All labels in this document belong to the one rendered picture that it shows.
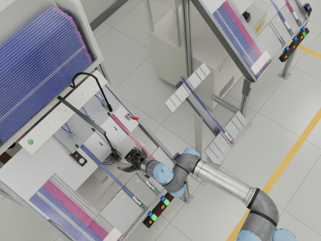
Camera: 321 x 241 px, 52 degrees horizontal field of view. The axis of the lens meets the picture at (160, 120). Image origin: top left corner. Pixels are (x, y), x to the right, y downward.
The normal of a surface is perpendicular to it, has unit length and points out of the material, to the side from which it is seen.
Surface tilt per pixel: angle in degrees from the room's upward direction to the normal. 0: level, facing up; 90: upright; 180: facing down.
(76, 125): 45
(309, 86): 0
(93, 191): 0
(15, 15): 90
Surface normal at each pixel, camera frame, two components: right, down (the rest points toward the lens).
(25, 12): 0.76, 0.52
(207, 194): -0.11, -0.49
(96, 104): 0.46, 0.03
